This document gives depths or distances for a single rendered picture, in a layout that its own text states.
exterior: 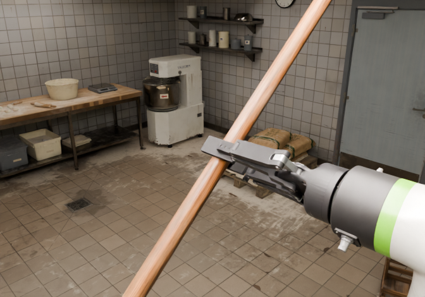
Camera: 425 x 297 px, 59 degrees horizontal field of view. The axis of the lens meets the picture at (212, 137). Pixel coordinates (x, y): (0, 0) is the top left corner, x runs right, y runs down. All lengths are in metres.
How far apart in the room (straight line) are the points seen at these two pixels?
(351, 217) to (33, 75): 5.45
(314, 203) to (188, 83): 5.37
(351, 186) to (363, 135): 4.50
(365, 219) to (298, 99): 4.90
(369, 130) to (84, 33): 4.14
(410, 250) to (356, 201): 0.07
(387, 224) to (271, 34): 5.09
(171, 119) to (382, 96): 2.90
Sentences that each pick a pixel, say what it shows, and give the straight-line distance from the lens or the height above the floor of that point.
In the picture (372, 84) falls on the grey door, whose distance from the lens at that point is 4.79.
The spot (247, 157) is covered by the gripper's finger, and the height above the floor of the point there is 1.99.
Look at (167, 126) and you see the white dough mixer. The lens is 5.67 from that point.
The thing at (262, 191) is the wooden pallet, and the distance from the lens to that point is 4.38.
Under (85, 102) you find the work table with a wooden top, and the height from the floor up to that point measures 0.90.
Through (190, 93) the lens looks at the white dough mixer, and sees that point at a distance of 5.86.
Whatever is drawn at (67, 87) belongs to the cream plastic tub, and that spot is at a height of 1.07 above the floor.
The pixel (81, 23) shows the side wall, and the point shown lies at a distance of 5.97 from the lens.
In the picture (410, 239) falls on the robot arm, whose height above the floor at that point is 1.96.
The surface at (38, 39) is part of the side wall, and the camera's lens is 5.73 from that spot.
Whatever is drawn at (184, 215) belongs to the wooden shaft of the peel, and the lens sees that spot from 0.58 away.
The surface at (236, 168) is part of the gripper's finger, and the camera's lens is 0.61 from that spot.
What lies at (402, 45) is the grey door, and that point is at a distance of 4.63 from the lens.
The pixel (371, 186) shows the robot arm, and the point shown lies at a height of 2.00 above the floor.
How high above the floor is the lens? 2.20
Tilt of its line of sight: 21 degrees down
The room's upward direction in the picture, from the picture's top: straight up
